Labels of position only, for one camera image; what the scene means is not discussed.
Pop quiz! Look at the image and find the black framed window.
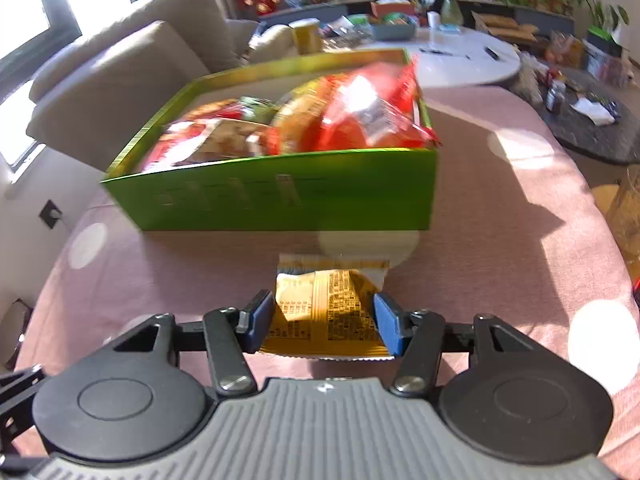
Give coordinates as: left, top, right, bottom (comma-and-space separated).
0, 0, 186, 171

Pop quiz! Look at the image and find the wall outlet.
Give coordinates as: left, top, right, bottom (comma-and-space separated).
39, 200, 63, 228

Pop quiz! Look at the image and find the small green box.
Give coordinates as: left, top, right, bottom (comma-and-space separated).
586, 27, 623, 56

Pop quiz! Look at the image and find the glass vase with plant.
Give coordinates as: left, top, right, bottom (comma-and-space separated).
440, 0, 463, 27

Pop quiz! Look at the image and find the white round table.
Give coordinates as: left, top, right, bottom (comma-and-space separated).
350, 25, 522, 88

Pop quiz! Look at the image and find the yellow round stool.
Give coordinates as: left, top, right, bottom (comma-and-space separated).
590, 185, 640, 286

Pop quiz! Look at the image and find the dark television cabinet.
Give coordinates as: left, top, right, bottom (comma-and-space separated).
257, 0, 576, 36

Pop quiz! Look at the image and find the beige sofa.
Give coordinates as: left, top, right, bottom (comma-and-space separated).
25, 0, 301, 171

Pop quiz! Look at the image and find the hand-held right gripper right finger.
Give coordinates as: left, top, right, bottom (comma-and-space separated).
372, 292, 532, 395

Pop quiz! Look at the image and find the green cardboard box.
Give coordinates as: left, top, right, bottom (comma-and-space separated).
100, 49, 441, 232

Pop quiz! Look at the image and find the yellow snack packet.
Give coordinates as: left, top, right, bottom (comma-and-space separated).
261, 254, 393, 362

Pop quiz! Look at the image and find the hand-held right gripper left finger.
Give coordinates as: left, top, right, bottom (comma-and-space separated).
114, 290, 276, 395

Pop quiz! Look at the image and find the dark marble table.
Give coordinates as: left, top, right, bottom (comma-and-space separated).
520, 65, 640, 165

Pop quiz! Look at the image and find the teal tray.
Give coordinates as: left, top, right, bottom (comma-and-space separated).
370, 15, 418, 42

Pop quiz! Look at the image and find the yellow canister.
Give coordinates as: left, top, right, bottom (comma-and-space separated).
290, 17, 322, 55

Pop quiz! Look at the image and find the tall leafy plant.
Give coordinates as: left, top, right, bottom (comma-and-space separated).
585, 0, 631, 36

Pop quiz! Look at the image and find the orange box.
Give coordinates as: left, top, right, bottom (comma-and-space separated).
370, 0, 416, 18

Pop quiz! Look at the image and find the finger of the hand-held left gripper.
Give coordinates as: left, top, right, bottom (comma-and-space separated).
0, 364, 51, 461

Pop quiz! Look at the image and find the brown cardboard box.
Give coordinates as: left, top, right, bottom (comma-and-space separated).
472, 10, 538, 43

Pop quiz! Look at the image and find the white tissue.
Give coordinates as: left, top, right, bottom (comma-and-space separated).
570, 97, 616, 126

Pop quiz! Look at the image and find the red snack bag food picture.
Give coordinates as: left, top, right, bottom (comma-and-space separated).
142, 100, 273, 173

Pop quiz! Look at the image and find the dark glass jar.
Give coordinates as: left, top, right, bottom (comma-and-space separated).
545, 80, 566, 113

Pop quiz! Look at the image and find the orange snack bag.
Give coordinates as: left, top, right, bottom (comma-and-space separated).
267, 62, 443, 155

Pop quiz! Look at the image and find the clear plastic bag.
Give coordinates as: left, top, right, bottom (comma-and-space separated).
515, 55, 546, 106

